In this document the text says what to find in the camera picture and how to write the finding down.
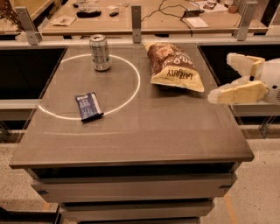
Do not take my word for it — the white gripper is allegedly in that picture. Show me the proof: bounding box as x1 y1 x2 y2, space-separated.
207 52 280 105

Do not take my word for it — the silver 7up soda can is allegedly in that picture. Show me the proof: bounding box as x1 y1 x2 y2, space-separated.
89 34 110 71

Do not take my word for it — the white paper card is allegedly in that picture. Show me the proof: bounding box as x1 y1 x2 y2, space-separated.
186 17 209 28

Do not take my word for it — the brown yellow chip bag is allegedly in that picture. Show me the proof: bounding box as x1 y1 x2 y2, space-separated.
143 43 205 93

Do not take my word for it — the grey drawer cabinet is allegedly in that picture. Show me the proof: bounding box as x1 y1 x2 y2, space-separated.
29 162 238 222

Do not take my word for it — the small black device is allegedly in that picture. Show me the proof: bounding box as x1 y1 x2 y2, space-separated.
109 11 119 17

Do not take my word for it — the blue snack packet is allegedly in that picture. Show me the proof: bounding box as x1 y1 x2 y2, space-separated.
75 92 104 122

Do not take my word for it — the black object on back table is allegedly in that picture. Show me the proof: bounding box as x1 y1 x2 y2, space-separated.
76 10 102 18

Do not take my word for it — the brown paper packet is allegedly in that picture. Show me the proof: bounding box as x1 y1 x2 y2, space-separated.
51 16 76 26

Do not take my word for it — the right metal bracket post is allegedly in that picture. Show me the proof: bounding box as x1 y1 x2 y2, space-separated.
234 0 258 41

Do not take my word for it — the metal bracket post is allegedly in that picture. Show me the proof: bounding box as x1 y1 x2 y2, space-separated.
234 0 258 41
15 6 42 46
131 5 142 44

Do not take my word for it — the black cable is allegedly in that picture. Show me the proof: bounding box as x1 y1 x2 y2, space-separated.
141 0 205 23

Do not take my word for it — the middle metal bracket post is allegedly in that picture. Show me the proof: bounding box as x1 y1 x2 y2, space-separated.
131 5 142 44

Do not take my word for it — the left metal bracket post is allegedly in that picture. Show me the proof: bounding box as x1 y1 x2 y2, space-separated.
15 6 42 46

